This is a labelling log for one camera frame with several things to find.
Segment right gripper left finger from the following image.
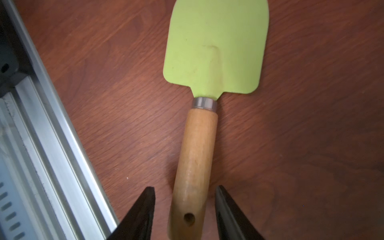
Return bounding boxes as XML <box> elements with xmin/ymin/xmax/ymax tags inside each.
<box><xmin>108</xmin><ymin>187</ymin><xmax>156</xmax><ymax>240</ymax></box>

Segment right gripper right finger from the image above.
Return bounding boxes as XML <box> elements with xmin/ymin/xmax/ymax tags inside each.
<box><xmin>215</xmin><ymin>185</ymin><xmax>265</xmax><ymax>240</ymax></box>

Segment aluminium front rail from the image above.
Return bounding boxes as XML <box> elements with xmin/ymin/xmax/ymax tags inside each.
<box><xmin>1</xmin><ymin>1</ymin><xmax>119</xmax><ymax>240</ymax></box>

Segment green shovel wooden handle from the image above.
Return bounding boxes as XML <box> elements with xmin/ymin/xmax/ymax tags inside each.
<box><xmin>163</xmin><ymin>1</ymin><xmax>270</xmax><ymax>240</ymax></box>

